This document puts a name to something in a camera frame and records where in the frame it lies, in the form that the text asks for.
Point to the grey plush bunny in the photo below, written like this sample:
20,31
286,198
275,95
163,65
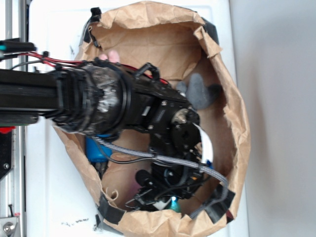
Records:
198,94

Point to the aluminium frame rail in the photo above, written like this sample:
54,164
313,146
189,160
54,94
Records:
13,24

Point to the pink plush bunny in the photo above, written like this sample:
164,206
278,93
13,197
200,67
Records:
112,56

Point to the green ball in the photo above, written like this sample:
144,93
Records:
174,205

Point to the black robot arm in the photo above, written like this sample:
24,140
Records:
132,111

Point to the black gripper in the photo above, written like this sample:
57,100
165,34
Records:
180,176

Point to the blue plastic bottle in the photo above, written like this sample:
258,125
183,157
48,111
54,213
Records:
93,153

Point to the brown paper bag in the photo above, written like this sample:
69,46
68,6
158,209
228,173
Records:
176,40

